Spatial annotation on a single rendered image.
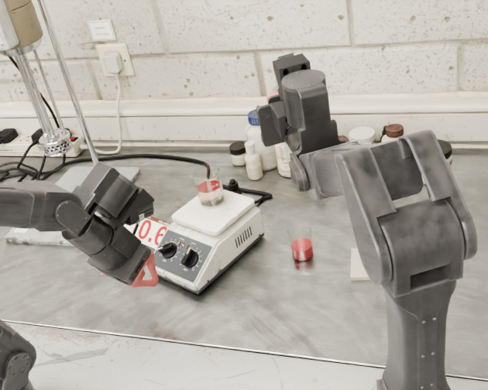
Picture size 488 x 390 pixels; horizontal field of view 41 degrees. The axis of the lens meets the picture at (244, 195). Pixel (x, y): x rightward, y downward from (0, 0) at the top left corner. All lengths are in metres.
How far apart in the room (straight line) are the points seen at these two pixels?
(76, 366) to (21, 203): 0.34
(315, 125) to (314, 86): 0.05
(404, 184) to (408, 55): 0.84
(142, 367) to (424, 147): 0.64
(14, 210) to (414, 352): 0.54
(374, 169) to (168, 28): 1.06
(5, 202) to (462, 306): 0.70
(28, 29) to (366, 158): 0.90
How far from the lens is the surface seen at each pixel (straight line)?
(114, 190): 1.01
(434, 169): 0.61
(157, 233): 1.33
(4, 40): 1.33
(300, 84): 0.84
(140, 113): 1.67
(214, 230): 1.18
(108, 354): 1.14
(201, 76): 1.61
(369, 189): 0.59
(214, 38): 1.55
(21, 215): 0.93
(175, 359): 1.09
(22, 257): 1.45
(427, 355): 0.70
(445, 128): 1.48
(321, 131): 0.85
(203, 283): 1.18
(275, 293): 1.15
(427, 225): 0.59
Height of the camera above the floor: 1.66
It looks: 32 degrees down
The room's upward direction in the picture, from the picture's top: 12 degrees counter-clockwise
